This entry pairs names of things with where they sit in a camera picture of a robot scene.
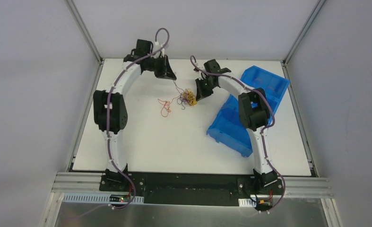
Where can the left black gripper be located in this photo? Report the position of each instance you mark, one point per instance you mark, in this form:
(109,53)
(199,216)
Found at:
(164,65)

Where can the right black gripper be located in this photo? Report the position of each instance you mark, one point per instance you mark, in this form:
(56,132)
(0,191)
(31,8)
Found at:
(205,83)

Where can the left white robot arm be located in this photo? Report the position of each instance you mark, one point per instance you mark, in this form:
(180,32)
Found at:
(110,112)

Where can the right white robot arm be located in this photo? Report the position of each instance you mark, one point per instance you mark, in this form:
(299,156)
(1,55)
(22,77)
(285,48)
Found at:
(255,113)

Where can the blue plastic compartment bin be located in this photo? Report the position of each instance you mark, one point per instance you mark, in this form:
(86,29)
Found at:
(226,127)

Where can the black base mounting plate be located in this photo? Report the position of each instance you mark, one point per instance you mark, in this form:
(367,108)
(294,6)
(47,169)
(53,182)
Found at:
(187,189)

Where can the aluminium frame rail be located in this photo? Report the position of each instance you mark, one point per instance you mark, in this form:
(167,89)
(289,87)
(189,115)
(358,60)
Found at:
(295,187)

